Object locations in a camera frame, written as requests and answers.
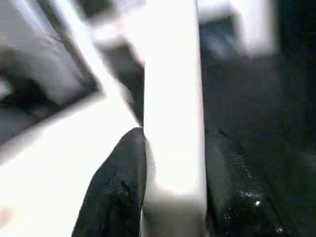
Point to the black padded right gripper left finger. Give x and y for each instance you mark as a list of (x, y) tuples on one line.
[(116, 192)]

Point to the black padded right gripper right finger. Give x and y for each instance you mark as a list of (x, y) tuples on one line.
[(237, 197)]

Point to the white plastic table top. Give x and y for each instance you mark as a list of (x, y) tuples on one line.
[(54, 168)]

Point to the black work mat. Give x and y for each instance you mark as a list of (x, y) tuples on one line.
[(252, 98)]

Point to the white sideboard with glass doors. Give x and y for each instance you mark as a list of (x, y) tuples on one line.
[(237, 19)]

